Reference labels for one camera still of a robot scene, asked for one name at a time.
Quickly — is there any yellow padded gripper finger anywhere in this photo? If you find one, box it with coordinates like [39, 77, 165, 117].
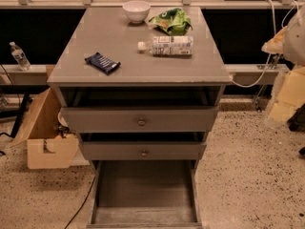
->
[266, 66, 305, 125]

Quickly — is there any blue rxbar blueberry bar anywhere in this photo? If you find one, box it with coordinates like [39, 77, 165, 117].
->
[85, 52, 121, 75]

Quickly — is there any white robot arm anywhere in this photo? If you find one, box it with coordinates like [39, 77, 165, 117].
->
[261, 6, 305, 122]

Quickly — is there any grey drawer cabinet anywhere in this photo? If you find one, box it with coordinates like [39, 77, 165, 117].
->
[46, 5, 234, 229]

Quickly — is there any grey top drawer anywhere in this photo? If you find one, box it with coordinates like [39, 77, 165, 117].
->
[60, 107, 218, 133]

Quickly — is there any grey drawer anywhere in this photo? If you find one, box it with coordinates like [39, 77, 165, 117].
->
[86, 160, 203, 229]
[80, 141, 206, 160]
[60, 107, 218, 133]

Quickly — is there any grey bottom drawer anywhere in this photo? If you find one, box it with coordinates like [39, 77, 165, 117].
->
[86, 160, 203, 229]

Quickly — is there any grey middle drawer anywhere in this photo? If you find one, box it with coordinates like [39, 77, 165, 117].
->
[80, 141, 206, 160]

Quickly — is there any lying clear water bottle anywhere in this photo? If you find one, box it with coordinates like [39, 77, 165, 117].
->
[137, 35, 193, 56]

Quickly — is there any green chip bag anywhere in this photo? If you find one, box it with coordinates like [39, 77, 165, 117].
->
[149, 8, 193, 36]

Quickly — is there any white ceramic bowl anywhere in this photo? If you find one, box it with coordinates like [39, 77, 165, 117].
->
[122, 0, 151, 24]

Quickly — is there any wooden box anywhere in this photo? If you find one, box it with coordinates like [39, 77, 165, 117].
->
[12, 88, 84, 169]

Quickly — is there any standing water bottle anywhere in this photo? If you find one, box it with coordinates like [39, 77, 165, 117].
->
[10, 42, 31, 72]

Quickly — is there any white cable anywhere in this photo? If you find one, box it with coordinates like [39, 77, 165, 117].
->
[231, 0, 301, 89]

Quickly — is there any black floor cable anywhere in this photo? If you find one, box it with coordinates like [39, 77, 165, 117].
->
[63, 172, 98, 229]

